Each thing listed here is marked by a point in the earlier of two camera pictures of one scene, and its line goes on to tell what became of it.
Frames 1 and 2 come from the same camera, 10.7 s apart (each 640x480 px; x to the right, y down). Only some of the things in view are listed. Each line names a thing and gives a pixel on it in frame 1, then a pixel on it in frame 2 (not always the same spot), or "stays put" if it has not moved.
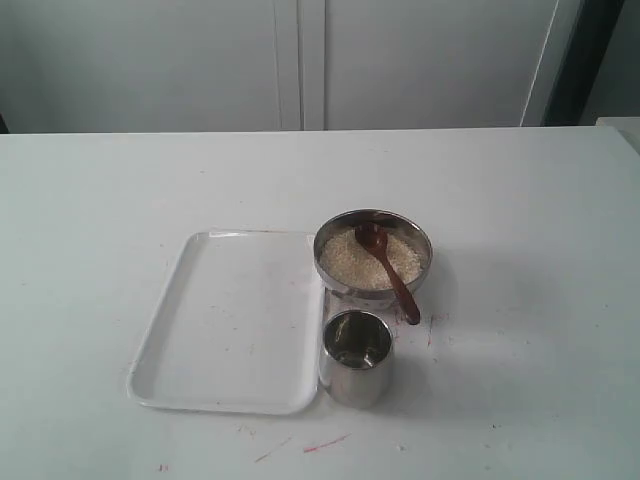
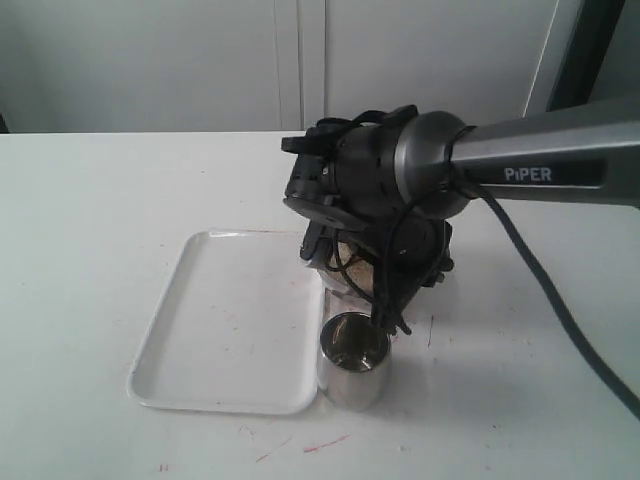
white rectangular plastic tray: x=235 y=327 stays put
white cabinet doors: x=276 y=65 stays put
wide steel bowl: x=371 y=254 -> x=337 y=299
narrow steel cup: x=356 y=363 stays put
